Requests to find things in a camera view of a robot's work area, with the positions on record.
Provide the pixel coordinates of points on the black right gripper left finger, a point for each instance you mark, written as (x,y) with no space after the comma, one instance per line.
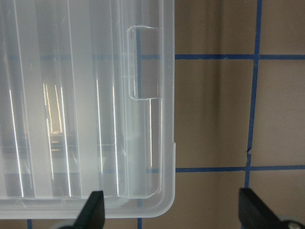
(92,215)

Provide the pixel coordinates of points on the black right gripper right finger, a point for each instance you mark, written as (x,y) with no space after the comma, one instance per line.
(254,213)

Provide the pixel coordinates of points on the clear plastic box lid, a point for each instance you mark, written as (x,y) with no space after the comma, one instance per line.
(86,104)

